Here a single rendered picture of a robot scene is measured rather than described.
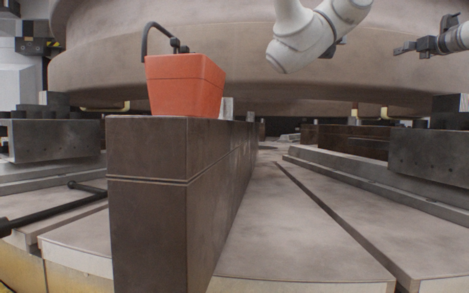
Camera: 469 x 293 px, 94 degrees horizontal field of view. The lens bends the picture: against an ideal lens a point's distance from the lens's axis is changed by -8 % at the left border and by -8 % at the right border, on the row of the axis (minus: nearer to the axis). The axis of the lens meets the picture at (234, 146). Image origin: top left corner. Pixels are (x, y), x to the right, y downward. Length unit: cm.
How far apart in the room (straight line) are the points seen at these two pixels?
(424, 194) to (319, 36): 98
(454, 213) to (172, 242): 110
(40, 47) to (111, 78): 332
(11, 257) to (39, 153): 53
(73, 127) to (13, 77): 310
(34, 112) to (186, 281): 136
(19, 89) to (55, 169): 301
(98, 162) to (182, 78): 131
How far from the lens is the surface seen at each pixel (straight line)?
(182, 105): 50
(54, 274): 103
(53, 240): 92
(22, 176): 160
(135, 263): 47
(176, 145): 37
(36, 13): 394
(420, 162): 129
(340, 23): 68
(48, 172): 163
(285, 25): 62
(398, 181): 148
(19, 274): 125
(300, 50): 63
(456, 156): 121
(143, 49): 55
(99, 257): 79
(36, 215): 109
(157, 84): 52
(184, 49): 60
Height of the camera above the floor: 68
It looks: 6 degrees down
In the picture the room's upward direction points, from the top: 1 degrees clockwise
